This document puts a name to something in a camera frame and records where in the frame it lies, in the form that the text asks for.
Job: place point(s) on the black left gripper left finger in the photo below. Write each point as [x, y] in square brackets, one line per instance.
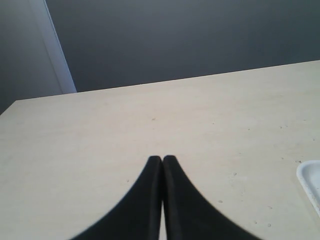
[137, 216]

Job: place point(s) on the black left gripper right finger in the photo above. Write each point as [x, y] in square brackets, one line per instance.
[188, 215]

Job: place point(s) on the white plastic tray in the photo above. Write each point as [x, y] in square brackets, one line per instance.
[308, 174]

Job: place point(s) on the white wall trim strip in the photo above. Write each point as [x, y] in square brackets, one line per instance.
[53, 46]

